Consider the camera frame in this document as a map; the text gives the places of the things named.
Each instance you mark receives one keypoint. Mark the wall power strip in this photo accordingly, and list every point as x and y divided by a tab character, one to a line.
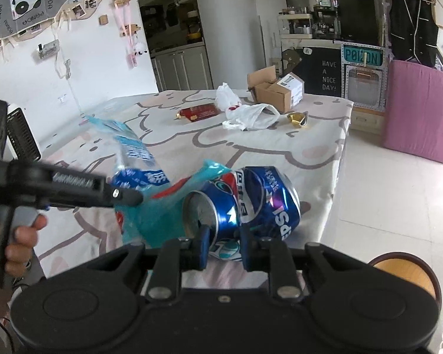
49	49

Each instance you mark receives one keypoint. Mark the teal plastic snack wrapper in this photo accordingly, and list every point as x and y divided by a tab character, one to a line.
159	217

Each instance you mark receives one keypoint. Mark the pink upright mattress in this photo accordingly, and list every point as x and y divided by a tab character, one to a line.
413	121

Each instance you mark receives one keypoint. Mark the crushed blue Pepsi can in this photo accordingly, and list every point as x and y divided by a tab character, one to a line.
260	198

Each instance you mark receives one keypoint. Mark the kitchen lower cabinet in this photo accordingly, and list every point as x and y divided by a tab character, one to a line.
183	68

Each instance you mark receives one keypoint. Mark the brown cardboard box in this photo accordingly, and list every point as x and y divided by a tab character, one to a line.
282	93

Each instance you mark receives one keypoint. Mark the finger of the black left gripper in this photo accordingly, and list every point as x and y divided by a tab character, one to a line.
69	188

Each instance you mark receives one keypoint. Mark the black chalkboard sign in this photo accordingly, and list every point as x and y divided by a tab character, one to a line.
320	68

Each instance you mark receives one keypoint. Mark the person's left hand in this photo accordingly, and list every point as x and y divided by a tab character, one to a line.
19	252

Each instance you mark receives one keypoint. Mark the toy oven poison sign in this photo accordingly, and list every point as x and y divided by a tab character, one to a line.
364	73

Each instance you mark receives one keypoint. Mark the red cigarette pack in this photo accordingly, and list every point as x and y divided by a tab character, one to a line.
198	113

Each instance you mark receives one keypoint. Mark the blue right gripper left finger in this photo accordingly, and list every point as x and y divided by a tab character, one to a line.
200	248

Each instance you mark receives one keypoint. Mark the cartoon print bed sheet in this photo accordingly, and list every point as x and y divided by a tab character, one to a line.
309	156

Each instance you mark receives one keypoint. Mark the pink hanging wall ornament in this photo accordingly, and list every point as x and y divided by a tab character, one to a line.
128	31

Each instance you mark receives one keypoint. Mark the wooden round trash bin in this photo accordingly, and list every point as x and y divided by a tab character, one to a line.
410	268

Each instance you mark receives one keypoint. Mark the white plastic bag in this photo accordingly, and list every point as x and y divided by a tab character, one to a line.
241	116

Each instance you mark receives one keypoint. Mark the wooden tv cabinet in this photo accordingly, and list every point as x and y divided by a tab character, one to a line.
367	120

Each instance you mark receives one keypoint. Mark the white shelf with items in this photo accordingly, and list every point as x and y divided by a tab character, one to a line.
295	26

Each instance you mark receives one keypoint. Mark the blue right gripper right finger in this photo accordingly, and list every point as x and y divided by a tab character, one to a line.
250	250

